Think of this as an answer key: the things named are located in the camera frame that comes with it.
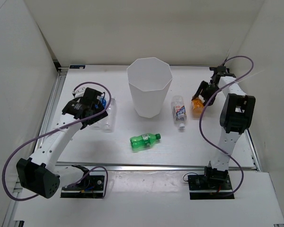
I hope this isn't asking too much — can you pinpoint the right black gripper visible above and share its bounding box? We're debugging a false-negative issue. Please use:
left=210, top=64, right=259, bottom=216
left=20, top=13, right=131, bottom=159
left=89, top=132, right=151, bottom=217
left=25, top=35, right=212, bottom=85
left=192, top=80, right=222, bottom=107

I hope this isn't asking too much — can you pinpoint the orange plastic bottle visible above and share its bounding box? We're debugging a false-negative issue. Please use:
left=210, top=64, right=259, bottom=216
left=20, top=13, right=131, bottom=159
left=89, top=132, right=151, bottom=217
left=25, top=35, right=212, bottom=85
left=191, top=97, right=204, bottom=118

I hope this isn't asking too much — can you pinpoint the clear bottle blue white label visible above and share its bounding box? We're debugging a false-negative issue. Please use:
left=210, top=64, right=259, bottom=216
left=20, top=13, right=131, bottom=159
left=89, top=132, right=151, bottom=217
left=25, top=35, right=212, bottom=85
left=171, top=96, right=187, bottom=131

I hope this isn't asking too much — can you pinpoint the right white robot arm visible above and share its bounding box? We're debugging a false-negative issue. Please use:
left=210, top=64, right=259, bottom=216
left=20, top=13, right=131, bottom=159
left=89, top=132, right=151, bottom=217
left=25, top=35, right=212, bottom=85
left=192, top=66, right=256, bottom=189

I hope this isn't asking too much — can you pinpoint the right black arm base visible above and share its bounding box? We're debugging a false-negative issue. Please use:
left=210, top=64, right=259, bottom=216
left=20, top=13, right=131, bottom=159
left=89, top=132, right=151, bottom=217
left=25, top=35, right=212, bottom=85
left=183, top=166, right=235, bottom=200

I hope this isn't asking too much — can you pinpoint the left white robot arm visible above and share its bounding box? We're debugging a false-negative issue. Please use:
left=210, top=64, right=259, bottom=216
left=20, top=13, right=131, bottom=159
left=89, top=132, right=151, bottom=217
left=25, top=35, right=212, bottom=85
left=16, top=87, right=108, bottom=199

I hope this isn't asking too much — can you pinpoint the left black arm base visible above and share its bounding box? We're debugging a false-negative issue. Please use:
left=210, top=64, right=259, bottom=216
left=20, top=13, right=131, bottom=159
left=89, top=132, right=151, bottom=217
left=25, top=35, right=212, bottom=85
left=60, top=165, right=108, bottom=199

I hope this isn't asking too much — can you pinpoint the white faceted plastic bin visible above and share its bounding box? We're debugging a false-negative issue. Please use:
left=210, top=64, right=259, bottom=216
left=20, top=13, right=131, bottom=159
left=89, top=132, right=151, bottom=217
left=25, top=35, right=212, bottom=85
left=127, top=57, right=173, bottom=118

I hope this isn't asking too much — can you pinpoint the clear plastic water bottle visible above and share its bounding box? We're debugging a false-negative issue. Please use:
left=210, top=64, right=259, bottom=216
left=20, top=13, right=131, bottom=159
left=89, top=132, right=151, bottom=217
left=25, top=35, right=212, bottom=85
left=102, top=96, right=117, bottom=132

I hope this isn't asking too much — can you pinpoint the green plastic bottle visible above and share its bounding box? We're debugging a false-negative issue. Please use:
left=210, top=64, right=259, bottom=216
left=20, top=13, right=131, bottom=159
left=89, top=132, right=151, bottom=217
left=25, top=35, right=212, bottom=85
left=130, top=133, right=161, bottom=150

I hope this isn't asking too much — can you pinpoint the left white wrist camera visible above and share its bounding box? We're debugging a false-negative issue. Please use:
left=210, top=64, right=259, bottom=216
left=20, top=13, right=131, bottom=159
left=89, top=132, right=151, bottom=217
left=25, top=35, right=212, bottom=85
left=72, top=87, right=86, bottom=98

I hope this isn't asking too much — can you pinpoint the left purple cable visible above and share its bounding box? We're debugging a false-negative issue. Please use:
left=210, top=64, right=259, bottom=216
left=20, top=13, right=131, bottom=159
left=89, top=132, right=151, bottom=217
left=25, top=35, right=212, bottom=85
left=2, top=81, right=112, bottom=201

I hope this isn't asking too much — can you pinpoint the purple cable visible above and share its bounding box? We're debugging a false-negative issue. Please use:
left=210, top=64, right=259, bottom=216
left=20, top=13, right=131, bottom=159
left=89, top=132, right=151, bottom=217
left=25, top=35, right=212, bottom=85
left=2, top=81, right=112, bottom=201
left=198, top=55, right=255, bottom=197

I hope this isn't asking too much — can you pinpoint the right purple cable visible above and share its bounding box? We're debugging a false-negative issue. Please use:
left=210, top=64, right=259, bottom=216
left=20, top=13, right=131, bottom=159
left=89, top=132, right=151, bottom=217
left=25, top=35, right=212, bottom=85
left=198, top=55, right=255, bottom=197

